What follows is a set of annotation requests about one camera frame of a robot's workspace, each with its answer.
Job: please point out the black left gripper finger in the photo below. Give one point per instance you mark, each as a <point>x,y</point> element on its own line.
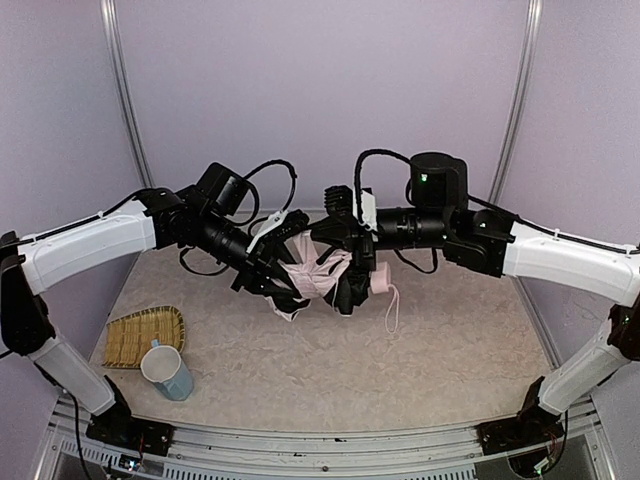
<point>292,224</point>
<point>275,283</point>

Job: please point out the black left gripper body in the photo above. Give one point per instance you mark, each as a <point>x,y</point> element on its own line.
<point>265,265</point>

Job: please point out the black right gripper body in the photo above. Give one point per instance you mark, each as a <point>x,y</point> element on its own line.
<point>363,251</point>

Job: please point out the pink black folding umbrella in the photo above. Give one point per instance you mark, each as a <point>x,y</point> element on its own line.
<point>318,276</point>

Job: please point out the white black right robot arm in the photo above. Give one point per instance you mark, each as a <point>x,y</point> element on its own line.
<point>484,238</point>

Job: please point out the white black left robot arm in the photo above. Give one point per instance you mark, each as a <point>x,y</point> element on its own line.
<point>196,217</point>

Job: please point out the light blue cup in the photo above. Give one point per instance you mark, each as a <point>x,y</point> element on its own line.
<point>164,367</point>

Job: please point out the woven bamboo tray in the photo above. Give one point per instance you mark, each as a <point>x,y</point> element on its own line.
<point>130,337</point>

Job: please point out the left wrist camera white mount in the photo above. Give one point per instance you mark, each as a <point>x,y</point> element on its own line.
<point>269,224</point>

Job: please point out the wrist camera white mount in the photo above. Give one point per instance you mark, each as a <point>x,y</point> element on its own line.
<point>341,206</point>
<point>269,224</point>

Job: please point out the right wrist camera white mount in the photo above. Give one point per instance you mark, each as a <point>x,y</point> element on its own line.
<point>341,206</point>

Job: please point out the aluminium front rail frame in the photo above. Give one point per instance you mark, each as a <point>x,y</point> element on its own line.
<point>198,452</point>

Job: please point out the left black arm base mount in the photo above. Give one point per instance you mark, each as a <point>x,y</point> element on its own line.
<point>118,427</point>

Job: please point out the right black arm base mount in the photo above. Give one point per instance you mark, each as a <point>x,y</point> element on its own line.
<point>530,426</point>

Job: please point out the right aluminium corner post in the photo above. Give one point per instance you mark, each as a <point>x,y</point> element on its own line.
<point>517,108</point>

